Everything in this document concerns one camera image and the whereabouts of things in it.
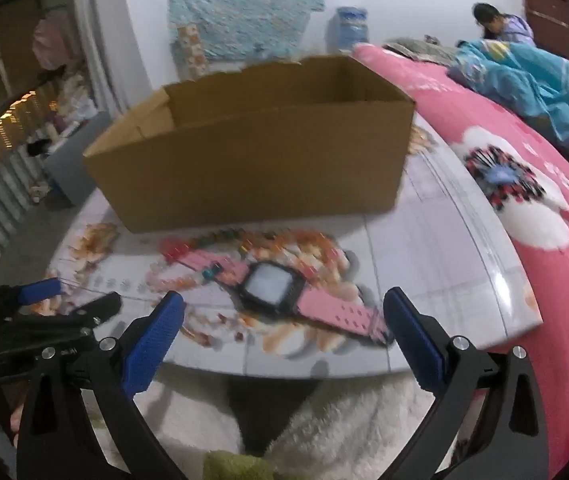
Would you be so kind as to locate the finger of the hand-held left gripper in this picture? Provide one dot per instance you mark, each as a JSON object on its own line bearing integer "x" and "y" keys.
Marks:
{"x": 39, "y": 291}
{"x": 97, "y": 307}

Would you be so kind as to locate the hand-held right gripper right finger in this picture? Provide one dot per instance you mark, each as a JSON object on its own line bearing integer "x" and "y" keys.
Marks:
{"x": 414, "y": 340}

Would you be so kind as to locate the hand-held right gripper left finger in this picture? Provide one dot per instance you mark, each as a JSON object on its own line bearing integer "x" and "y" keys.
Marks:
{"x": 154, "y": 342}

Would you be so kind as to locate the brown cardboard box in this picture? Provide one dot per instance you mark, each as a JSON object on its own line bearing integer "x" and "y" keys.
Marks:
{"x": 264, "y": 160}

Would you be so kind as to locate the grey cabinet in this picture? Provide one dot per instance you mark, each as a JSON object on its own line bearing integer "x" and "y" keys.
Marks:
{"x": 77, "y": 160}

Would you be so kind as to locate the green fluffy cloth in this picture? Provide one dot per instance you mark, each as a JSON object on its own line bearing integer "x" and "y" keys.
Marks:
{"x": 239, "y": 466}

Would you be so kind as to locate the pink floral blanket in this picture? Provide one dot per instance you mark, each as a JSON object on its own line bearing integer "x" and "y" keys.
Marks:
{"x": 554, "y": 270}

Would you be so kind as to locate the cluttered shelf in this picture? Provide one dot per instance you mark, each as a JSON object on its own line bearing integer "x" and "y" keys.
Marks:
{"x": 19, "y": 110}

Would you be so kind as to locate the blue blanket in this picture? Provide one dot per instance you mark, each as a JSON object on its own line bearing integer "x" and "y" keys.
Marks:
{"x": 524, "y": 85}

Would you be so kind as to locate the grey patterned cloth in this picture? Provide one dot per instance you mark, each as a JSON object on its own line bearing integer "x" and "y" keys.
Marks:
{"x": 419, "y": 49}

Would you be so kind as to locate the blue water jug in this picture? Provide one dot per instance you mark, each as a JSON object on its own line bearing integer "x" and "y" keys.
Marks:
{"x": 348, "y": 30}

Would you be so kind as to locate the blue patterned hanging cloth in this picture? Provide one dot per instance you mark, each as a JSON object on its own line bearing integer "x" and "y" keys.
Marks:
{"x": 244, "y": 5}

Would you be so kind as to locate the brown door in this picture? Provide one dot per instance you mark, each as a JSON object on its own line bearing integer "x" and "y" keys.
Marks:
{"x": 549, "y": 5}

